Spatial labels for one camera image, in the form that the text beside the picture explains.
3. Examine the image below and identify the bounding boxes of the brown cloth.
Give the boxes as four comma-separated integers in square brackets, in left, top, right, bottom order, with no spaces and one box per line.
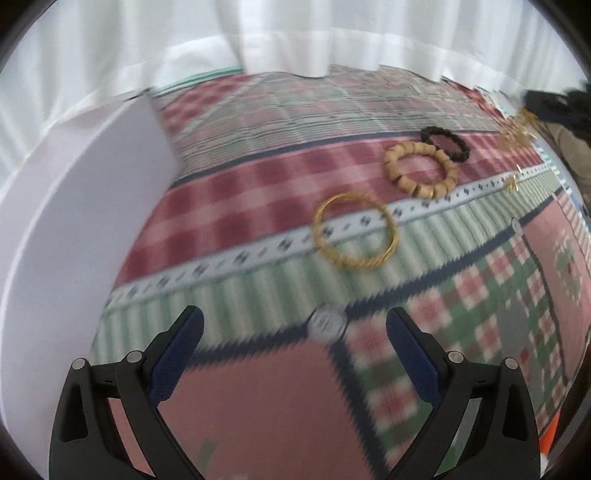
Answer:
[545,121,591,208]

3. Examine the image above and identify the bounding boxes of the white curtain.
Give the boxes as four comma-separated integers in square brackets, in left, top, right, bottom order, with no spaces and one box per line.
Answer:
[0,0,591,155]

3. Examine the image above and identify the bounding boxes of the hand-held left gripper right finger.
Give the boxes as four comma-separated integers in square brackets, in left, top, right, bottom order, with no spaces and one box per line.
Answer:
[383,307,541,480]

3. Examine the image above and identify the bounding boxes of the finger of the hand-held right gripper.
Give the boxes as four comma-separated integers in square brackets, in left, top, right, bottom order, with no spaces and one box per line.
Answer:
[524,90,561,117]

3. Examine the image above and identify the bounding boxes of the yellow wooden bead bracelet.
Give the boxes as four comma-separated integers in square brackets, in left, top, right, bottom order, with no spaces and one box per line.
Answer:
[383,141,460,200]

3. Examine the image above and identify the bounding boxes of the orange cloth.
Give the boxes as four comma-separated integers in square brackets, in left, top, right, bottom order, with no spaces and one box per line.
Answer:
[538,411,561,467]

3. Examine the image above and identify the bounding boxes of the gold bangle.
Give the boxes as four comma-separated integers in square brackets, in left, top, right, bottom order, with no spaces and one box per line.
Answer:
[312,193,399,272]

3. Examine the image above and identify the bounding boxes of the patchwork plaid blanket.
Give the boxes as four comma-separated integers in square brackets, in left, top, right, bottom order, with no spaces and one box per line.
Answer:
[90,65,591,480]

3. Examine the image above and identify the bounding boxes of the dark bead bracelet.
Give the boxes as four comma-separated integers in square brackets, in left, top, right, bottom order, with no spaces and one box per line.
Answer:
[421,126,471,162]

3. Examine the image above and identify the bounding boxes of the white cardboard box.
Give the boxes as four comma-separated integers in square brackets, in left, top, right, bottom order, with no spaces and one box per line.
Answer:
[0,95,185,462]

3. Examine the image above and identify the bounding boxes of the gold charm bracelet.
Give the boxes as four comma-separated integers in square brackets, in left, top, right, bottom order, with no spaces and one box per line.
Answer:
[498,110,539,193]

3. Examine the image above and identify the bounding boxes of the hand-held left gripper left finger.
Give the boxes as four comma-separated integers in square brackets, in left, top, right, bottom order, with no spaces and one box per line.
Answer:
[48,305,205,480]

